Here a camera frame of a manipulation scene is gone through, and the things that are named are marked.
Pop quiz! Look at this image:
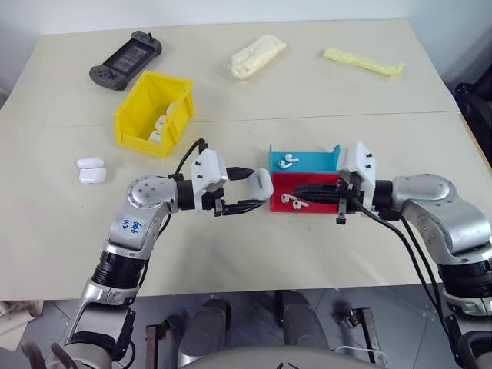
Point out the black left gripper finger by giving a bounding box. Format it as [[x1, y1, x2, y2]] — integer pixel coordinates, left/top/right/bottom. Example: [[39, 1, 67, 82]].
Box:
[[226, 166, 258, 182], [222, 198, 268, 217]]

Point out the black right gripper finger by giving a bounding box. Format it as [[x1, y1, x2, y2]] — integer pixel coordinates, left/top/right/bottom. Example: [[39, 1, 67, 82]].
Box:
[[301, 192, 341, 205], [293, 183, 341, 194]]

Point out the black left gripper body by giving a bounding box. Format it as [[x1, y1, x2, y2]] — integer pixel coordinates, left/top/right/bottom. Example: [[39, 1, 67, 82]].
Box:
[[201, 187, 232, 219]]

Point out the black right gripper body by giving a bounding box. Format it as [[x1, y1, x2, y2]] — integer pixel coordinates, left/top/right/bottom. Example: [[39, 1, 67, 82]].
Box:
[[333, 172, 365, 226]]

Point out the yellow plastic bin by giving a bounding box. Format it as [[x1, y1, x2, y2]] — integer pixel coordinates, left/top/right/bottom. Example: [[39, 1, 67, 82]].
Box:
[[114, 70, 196, 160]]

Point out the blue plastic tray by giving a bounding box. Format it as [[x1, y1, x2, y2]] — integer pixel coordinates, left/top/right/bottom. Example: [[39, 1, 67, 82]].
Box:
[[268, 142, 343, 175]]

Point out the red plastic tray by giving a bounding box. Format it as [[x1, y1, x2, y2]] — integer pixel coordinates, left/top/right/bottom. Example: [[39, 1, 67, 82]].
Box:
[[268, 171, 344, 214]]

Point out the clear bag of cream contents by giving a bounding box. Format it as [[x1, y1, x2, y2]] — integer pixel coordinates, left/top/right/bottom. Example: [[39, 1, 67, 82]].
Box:
[[222, 34, 288, 81]]

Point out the grey rounded shape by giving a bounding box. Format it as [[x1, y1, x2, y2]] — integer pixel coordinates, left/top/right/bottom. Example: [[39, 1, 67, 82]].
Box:
[[277, 291, 328, 349]]

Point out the long pale yellow packet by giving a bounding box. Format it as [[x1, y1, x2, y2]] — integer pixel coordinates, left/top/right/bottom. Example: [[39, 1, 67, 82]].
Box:
[[322, 46, 406, 79]]

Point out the black chair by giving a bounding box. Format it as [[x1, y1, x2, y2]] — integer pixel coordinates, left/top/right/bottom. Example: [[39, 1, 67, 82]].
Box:
[[453, 80, 492, 157]]

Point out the beige rounded surface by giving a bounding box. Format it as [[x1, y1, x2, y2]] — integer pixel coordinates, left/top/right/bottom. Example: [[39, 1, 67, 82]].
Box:
[[179, 344, 386, 369]]

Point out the grey handheld game console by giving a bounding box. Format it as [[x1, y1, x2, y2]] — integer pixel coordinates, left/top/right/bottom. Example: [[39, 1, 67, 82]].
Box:
[[88, 30, 163, 92]]

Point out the dark brown curved piece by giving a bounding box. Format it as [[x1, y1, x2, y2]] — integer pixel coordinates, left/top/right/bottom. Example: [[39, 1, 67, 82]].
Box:
[[21, 341, 46, 369], [49, 341, 76, 369]]

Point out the crumpled beige cloth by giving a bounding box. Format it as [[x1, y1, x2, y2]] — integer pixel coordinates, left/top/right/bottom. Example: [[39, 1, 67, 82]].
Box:
[[0, 299, 45, 349]]

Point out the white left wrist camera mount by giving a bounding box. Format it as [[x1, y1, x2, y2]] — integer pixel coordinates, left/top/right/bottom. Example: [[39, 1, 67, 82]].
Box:
[[190, 148, 230, 213]]

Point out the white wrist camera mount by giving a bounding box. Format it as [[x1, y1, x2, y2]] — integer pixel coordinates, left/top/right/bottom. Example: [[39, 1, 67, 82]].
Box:
[[337, 141, 377, 209], [190, 148, 230, 213]]

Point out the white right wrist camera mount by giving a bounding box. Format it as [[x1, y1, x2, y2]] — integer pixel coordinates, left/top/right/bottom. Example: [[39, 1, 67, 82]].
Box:
[[337, 141, 377, 209]]

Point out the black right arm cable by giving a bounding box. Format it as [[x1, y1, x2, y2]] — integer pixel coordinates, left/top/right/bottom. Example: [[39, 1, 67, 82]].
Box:
[[355, 201, 462, 347]]

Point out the brown metal frame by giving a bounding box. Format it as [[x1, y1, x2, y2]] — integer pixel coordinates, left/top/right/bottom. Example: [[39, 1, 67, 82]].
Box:
[[340, 307, 380, 364], [145, 322, 172, 369]]

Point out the thin white cable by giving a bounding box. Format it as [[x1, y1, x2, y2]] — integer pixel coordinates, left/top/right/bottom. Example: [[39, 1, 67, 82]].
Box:
[[331, 345, 386, 364]]

